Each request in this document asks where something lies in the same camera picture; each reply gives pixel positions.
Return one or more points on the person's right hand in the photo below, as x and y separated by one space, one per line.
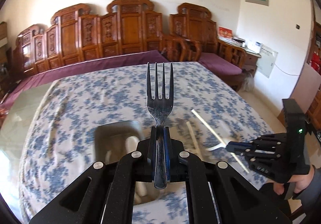
302 182

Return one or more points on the white soup spoon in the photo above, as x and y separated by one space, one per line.
130 143

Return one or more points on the blue floral tablecloth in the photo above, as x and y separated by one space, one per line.
87 93

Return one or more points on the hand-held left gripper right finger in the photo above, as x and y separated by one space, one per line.
166 153

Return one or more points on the square purple seat cushion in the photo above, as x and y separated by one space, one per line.
220 63

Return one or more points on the white wall cabinet door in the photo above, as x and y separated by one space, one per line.
267 61

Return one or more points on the person's right forearm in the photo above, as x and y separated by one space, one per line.
309 206

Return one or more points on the white desktop device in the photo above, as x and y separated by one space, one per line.
254 46

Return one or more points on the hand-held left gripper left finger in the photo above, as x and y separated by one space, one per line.
153 148

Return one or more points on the pink board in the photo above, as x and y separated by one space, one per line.
303 83

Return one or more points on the metal fork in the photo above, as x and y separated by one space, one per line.
160 108

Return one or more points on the rectangular metal tin box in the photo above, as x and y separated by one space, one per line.
110 136

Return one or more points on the carved wooden armchair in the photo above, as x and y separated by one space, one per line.
195 26

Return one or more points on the red decoration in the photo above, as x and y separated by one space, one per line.
316 61

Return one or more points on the long purple seat cushion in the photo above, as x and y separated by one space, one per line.
75 68

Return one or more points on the red gift box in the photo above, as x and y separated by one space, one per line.
224 32

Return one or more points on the small white spoon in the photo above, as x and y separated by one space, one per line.
140 189

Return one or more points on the white plastic fork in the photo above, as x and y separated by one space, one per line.
215 147

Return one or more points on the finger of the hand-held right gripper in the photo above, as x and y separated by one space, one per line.
265 141
265 161

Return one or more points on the carved wooden sofa bench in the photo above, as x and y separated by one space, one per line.
130 26

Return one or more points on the wooden side table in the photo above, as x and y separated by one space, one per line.
250 59

